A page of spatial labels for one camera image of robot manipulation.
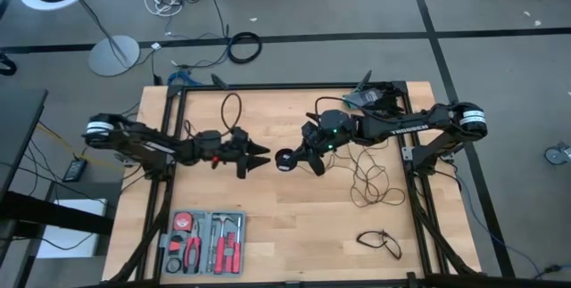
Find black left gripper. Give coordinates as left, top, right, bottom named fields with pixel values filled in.
left=220, top=141, right=272, bottom=179

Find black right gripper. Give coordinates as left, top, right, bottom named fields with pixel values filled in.
left=289, top=138, right=343, bottom=177

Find black cord spool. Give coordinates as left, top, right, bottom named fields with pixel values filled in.
left=274, top=147, right=296, bottom=174

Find thin dark cord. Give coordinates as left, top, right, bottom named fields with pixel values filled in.
left=292, top=138, right=408, bottom=210

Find grey tool kit case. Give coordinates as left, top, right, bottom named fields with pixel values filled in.
left=159, top=209, right=247, bottom=278

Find red bit holder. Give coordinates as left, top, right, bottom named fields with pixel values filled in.
left=224, top=231, right=236, bottom=259

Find red tape measure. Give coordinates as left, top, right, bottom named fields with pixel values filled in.
left=171, top=211, right=194, bottom=233

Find black coated work glove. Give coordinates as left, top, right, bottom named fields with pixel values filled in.
left=368, top=80, right=410, bottom=118

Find grey small screwdriver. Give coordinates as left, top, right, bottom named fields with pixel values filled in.
left=205, top=224, right=216, bottom=274

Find red utility knife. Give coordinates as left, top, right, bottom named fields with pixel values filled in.
left=168, top=233, right=185, bottom=254

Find black-framed safety glasses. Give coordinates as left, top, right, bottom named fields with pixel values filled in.
left=355, top=229, right=403, bottom=261

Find white floor lamp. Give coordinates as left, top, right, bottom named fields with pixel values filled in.
left=19, top=0, right=142, bottom=78

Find black power adapter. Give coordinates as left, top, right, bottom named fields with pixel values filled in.
left=62, top=158, right=89, bottom=184

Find white box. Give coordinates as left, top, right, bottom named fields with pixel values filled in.
left=35, top=197, right=109, bottom=260

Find black desk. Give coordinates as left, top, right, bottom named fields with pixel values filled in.
left=0, top=86, right=116, bottom=288

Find grey caster wheel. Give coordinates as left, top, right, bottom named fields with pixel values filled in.
left=543, top=141, right=571, bottom=166

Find black curved floor object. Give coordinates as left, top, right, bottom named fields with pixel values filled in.
left=0, top=51, right=19, bottom=78

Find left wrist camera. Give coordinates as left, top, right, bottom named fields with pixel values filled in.
left=230, top=126, right=250, bottom=146

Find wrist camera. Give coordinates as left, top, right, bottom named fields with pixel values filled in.
left=302, top=113, right=323, bottom=141
left=230, top=126, right=250, bottom=146

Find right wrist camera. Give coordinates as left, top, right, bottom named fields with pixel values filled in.
left=302, top=113, right=323, bottom=141

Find left camera black cable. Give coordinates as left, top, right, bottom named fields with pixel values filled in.
left=219, top=92, right=244, bottom=134

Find camera black cable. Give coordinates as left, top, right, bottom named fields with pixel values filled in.
left=313, top=95, right=359, bottom=118
left=219, top=92, right=244, bottom=134

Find right camera black cable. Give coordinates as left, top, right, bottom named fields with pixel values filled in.
left=313, top=95, right=359, bottom=118

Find black aluminium rig frame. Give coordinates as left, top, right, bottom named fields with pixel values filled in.
left=104, top=80, right=485, bottom=288

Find red-handled screwdriver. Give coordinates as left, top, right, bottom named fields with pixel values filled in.
left=232, top=216, right=244, bottom=276

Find blue cable bundle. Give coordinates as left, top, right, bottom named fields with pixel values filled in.
left=166, top=69, right=203, bottom=87

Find red-handled hammer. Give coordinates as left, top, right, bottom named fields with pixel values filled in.
left=211, top=213, right=232, bottom=276

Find coiled black cable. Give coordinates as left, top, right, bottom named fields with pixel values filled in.
left=227, top=31, right=263, bottom=65

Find red-handled pliers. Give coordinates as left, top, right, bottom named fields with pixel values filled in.
left=182, top=221, right=203, bottom=276

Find long black floor cable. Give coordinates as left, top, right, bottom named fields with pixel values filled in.
left=195, top=0, right=231, bottom=42

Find yellow cable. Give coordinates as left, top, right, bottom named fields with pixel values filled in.
left=36, top=121, right=128, bottom=172

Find thin blue floor cable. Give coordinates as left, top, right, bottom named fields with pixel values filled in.
left=454, top=174, right=548, bottom=278

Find black plug cable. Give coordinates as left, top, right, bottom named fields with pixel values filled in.
left=533, top=262, right=571, bottom=280

